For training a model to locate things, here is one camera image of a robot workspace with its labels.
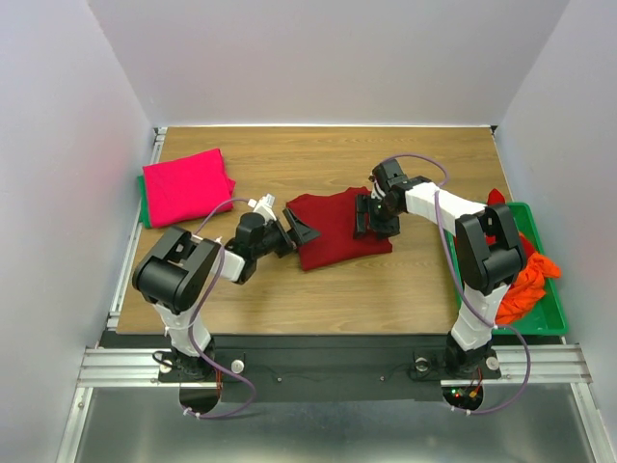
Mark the folded pink t-shirt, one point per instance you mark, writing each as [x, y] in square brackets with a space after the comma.
[187, 188]

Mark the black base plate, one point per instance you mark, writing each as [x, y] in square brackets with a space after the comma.
[329, 368]

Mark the orange t-shirt in bin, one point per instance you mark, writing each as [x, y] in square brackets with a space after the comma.
[527, 290]

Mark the folded green t-shirt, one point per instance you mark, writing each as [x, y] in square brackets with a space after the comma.
[144, 214]

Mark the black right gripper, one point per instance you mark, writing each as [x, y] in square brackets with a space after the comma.
[368, 212]

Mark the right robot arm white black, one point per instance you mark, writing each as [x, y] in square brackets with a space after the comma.
[489, 251]

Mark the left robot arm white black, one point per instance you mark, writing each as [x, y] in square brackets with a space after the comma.
[181, 268]

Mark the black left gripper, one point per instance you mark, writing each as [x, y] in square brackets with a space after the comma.
[306, 233]

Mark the dark red t-shirt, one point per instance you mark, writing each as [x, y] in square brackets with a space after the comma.
[334, 217]

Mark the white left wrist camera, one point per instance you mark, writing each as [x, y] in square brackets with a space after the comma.
[264, 205]

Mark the green plastic bin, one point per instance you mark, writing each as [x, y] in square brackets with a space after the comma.
[547, 317]

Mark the aluminium frame rail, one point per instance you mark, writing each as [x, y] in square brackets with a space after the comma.
[134, 368]

